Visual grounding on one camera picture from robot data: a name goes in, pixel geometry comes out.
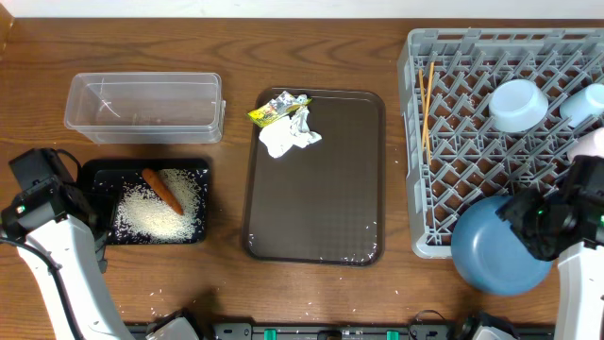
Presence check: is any light blue cup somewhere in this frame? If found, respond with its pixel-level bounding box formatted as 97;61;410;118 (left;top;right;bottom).
560;83;604;128

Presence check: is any yellow silver snack wrapper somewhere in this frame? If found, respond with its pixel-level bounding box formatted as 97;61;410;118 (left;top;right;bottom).
247;91;311;128

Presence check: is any orange carrot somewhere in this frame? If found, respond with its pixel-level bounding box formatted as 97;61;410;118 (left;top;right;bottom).
142;168;184;215

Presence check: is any clear plastic bin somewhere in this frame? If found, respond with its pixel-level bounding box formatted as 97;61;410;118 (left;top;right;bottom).
64;72;226;145

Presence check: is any white paper napkin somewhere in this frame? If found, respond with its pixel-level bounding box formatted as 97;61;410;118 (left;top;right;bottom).
259;107;322;159

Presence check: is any dark blue plate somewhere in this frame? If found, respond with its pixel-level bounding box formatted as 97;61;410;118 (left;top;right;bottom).
450;195;552;296

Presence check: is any wooden chopstick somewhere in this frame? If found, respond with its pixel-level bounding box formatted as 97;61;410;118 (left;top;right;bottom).
419;69;431;163
422;61;434;149

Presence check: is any light blue bowl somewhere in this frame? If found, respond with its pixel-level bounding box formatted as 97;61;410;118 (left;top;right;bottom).
488;79;548;133

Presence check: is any dark brown serving tray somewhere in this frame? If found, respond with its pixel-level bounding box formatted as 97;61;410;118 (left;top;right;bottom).
242;89;386;267

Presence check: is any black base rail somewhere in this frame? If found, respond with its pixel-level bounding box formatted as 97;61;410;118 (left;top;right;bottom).
126;321;556;340

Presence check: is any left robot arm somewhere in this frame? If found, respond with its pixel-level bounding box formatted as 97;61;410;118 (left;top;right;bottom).
1;148;203;339

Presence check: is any white rice pile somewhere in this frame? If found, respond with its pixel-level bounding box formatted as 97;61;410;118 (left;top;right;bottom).
113;168;208;245

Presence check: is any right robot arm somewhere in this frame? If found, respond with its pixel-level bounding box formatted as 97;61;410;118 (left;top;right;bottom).
451;156;603;339

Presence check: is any white pink cup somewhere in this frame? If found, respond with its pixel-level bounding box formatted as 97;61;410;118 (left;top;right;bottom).
567;127;604;162

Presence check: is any grey dishwasher rack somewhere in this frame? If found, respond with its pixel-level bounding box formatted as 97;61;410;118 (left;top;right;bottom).
397;28;603;259

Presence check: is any black plastic tray bin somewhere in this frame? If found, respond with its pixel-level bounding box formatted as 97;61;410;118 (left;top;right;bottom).
78;159;210;245

